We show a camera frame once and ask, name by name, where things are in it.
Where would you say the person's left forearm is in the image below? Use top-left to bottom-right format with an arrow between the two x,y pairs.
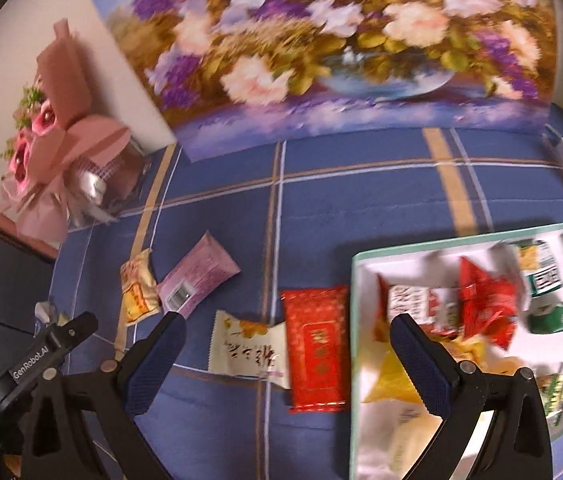
4,452 -> 25,480

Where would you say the small green printed packet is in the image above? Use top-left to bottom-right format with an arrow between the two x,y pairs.
536,364 -> 563,428

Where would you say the cream yellow snack packet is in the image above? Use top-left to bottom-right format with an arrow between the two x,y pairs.
120,249 -> 161,328

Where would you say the blue and white wrapper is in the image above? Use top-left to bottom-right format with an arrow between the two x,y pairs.
34,301 -> 70,333

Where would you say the green and white snack packet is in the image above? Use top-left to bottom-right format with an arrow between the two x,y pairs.
509,240 -> 563,293

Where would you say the white tray with teal rim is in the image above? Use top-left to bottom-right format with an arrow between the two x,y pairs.
349,222 -> 563,480

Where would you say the pink flower bouquet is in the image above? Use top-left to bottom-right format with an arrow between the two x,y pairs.
2,17 -> 150,241

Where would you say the clear packet of cream buns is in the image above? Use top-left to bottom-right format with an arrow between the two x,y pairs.
361,400 -> 445,480

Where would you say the large flat red packet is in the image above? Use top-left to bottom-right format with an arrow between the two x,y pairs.
280,286 -> 351,413

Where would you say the floral painting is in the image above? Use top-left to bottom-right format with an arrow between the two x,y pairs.
82,0 -> 559,163

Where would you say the pink snack packet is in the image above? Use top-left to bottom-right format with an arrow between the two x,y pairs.
156,231 -> 241,318

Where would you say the crinkled red snack packet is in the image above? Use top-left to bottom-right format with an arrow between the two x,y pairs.
459,256 -> 519,351

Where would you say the green foil snack packet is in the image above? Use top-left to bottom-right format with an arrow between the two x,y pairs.
526,300 -> 563,335

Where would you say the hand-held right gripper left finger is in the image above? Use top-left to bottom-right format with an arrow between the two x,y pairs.
16,311 -> 188,480

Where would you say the red and white snack packet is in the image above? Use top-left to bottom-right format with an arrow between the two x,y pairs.
379,275 -> 462,336

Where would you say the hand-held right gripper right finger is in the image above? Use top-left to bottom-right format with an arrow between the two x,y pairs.
390,313 -> 555,480

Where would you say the blue plaid cloth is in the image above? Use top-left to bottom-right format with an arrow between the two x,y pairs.
6,105 -> 563,480

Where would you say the white floral snack packet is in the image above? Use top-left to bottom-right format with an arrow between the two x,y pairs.
208,310 -> 289,388

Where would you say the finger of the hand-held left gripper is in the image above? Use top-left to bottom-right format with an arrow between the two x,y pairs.
0,311 -> 99,409

